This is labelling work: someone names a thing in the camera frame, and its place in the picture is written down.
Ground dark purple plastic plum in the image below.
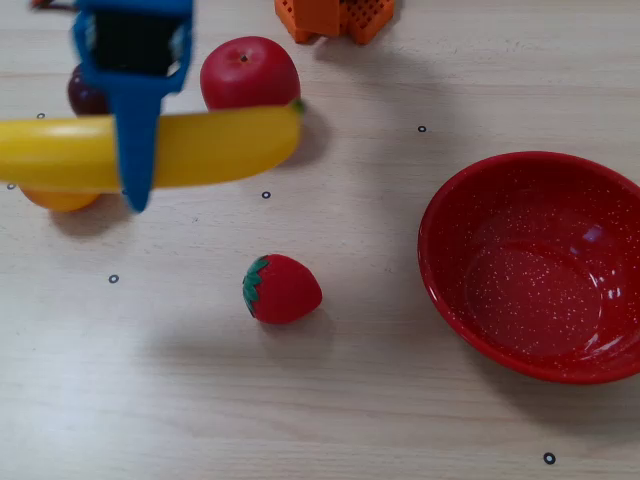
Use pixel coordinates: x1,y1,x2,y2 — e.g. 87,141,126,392
67,62,112,118

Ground blue gripper black motor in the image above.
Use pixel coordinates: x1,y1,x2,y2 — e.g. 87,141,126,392
72,0,194,214

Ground orange robot base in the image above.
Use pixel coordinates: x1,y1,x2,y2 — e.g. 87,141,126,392
273,0,396,46

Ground red plastic strawberry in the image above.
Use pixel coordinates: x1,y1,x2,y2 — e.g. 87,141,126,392
242,253,324,326

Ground red speckled enamel bowl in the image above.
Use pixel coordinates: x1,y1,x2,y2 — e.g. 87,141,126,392
417,151,640,386

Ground orange yellow plastic peach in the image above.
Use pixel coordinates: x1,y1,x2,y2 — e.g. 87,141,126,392
18,183,104,213

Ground red plastic apple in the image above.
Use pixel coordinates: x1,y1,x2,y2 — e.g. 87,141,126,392
199,35,302,112

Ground yellow plastic banana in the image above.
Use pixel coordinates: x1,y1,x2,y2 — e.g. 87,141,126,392
0,99,306,194

